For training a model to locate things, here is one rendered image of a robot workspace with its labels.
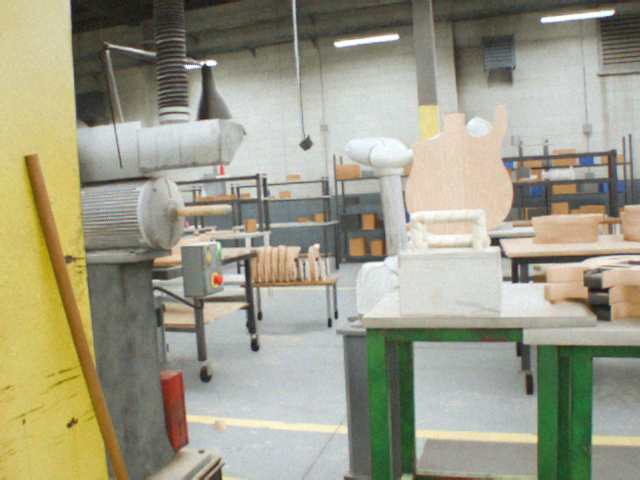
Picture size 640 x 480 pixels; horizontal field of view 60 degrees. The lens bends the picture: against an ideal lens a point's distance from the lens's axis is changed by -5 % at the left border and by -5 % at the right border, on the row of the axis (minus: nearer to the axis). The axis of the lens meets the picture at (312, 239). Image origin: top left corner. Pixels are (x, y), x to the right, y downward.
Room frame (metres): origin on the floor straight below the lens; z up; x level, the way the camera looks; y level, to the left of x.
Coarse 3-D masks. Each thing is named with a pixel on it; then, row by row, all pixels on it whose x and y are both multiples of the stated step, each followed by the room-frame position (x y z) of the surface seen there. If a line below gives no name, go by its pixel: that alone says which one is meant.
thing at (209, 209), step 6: (180, 210) 1.98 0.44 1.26; (186, 210) 1.97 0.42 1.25; (192, 210) 1.96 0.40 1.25; (198, 210) 1.96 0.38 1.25; (204, 210) 1.95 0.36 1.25; (210, 210) 1.94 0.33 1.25; (216, 210) 1.93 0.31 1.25; (222, 210) 1.93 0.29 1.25; (180, 216) 1.99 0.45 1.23; (186, 216) 1.98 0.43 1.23
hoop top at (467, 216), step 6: (474, 210) 1.53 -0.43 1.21; (414, 216) 1.57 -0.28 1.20; (420, 216) 1.56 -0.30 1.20; (426, 216) 1.56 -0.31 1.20; (432, 216) 1.55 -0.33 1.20; (438, 216) 1.55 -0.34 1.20; (444, 216) 1.54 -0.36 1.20; (450, 216) 1.54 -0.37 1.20; (456, 216) 1.53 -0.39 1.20; (462, 216) 1.53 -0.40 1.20; (468, 216) 1.52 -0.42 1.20; (474, 216) 1.52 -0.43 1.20; (420, 222) 1.57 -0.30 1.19; (426, 222) 1.56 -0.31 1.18; (432, 222) 1.56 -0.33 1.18; (438, 222) 1.55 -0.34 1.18; (444, 222) 1.55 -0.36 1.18; (450, 222) 1.55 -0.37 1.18; (456, 222) 1.54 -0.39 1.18
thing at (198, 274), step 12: (192, 252) 2.20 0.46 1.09; (204, 252) 2.19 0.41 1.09; (216, 252) 2.28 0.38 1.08; (192, 264) 2.20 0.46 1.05; (204, 264) 2.19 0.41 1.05; (216, 264) 2.28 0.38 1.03; (192, 276) 2.20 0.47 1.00; (204, 276) 2.19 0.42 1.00; (156, 288) 2.22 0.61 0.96; (192, 288) 2.20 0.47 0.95; (204, 288) 2.19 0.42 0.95; (216, 288) 2.26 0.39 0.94; (180, 300) 2.23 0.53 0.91
